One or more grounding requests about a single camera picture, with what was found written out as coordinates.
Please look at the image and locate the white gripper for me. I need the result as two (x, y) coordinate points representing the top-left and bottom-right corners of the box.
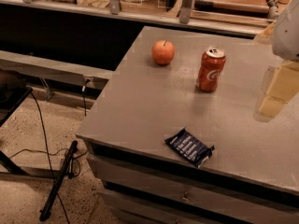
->
(258, 0), (299, 118)

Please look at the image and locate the red coke can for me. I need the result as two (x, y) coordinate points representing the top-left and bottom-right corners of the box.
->
(198, 46), (226, 92)

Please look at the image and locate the blue rxbar blueberry wrapper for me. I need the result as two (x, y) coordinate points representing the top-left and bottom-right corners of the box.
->
(164, 129), (215, 168)

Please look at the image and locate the red apple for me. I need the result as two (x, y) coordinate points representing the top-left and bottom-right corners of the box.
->
(151, 40), (175, 65)

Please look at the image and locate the grey drawer cabinet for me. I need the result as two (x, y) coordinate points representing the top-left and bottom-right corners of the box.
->
(86, 142), (299, 224)

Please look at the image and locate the black power strip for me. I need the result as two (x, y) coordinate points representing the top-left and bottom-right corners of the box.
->
(39, 141), (78, 221)

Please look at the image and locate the black side table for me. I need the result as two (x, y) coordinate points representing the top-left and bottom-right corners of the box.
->
(0, 88), (32, 175)

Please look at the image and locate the metal bracket post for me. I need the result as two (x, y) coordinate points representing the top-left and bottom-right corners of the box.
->
(179, 0), (192, 24)

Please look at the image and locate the black cable on floor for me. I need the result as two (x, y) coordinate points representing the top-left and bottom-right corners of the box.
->
(8, 91), (90, 224)

